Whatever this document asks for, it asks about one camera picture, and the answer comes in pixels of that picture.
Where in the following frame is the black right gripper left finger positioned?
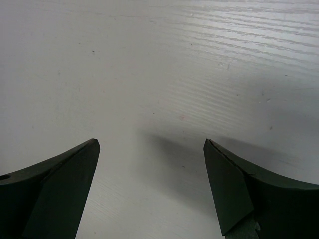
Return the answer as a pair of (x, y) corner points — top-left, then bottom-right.
(0, 138), (100, 239)

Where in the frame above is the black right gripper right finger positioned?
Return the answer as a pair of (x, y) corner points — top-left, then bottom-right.
(203, 139), (319, 239)

